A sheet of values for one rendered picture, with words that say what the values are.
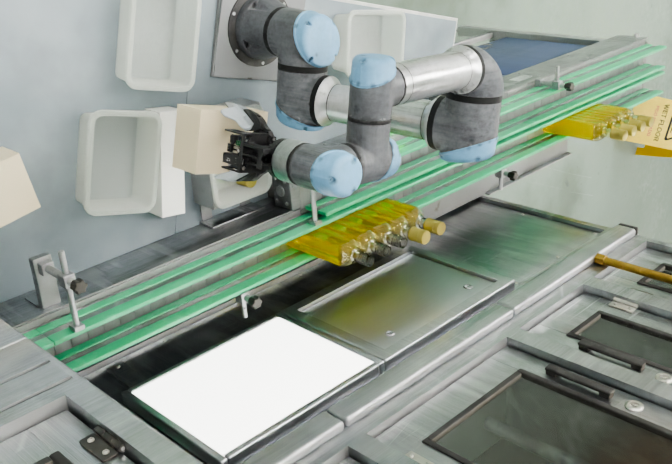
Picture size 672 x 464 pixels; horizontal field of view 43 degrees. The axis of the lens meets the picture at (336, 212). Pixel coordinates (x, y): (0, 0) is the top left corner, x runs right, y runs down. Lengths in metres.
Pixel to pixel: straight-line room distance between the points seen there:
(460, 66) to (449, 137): 0.19
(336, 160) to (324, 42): 0.62
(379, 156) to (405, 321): 0.61
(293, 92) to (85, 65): 0.45
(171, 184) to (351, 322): 0.51
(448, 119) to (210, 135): 0.50
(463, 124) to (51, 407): 0.98
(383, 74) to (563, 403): 0.77
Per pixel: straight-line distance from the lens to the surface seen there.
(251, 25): 2.03
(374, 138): 1.44
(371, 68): 1.42
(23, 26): 1.82
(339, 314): 2.01
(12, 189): 1.77
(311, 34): 1.92
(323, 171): 1.37
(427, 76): 1.55
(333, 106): 1.92
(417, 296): 2.07
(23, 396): 1.23
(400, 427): 1.71
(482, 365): 1.89
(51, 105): 1.86
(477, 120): 1.76
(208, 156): 1.61
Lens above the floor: 2.40
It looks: 43 degrees down
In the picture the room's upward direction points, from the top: 108 degrees clockwise
